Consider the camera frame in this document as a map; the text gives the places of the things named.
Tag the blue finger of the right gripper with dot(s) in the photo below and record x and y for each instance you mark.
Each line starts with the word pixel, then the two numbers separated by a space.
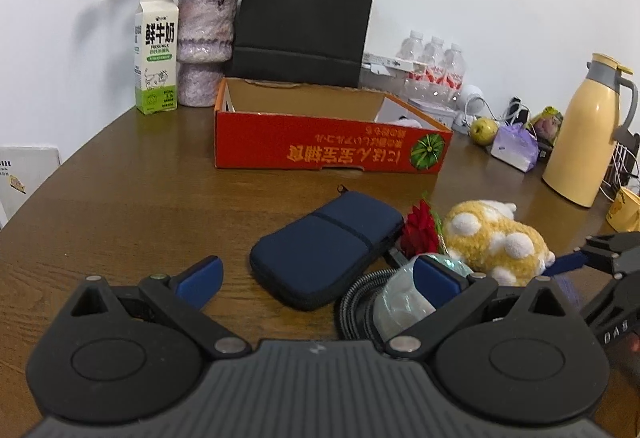
pixel 567 263

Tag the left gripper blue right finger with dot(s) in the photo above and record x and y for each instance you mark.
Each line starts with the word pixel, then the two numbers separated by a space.
pixel 439 278

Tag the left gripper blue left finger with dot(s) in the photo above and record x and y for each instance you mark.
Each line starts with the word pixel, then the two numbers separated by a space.
pixel 200 283

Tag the iridescent plastic item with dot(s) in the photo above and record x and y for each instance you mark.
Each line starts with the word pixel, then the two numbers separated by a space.
pixel 399 305

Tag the yellow white plush toy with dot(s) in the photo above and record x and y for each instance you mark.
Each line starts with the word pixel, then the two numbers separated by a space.
pixel 486 237

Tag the navy blue zip pouch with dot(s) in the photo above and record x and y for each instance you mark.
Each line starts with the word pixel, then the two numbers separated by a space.
pixel 313 260

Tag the yellow cup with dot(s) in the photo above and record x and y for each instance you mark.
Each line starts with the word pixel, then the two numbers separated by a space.
pixel 624 213

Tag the yellow thermos jug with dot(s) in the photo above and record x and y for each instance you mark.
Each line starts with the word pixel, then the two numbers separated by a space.
pixel 596 120

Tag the purple tissue pack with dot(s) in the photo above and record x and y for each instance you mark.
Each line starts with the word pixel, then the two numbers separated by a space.
pixel 516 146

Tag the green yellow apple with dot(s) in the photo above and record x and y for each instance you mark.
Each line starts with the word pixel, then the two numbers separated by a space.
pixel 483 131

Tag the small decorated tin box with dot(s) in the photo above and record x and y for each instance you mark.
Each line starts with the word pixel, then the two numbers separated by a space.
pixel 442 113

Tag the red cardboard pumpkin box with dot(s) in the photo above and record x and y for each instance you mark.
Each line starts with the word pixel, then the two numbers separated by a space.
pixel 290 126

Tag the white round charger device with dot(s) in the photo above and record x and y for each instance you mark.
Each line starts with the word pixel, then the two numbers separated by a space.
pixel 470 100

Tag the white booklet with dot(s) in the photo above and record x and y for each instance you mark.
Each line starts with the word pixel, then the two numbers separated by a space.
pixel 23 170

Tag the water bottle right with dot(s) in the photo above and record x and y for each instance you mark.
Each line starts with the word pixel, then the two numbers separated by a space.
pixel 454 71

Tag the water bottle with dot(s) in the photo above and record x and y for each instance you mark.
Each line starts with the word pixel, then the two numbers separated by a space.
pixel 454 71
pixel 433 60
pixel 411 47

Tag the water bottle middle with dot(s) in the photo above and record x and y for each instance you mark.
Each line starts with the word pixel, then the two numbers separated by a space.
pixel 433 60

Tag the white flat carton box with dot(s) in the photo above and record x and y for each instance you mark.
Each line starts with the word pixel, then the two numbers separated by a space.
pixel 390 66

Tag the water bottle left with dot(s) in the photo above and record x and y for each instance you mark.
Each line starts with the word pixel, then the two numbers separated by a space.
pixel 411 47

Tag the white green milk carton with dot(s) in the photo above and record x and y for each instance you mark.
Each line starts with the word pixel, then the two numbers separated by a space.
pixel 155 51

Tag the purple textured vase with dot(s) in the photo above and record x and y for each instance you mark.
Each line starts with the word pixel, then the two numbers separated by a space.
pixel 205 43

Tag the black paper shopping bag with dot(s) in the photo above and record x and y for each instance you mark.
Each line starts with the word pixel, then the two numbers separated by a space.
pixel 300 41

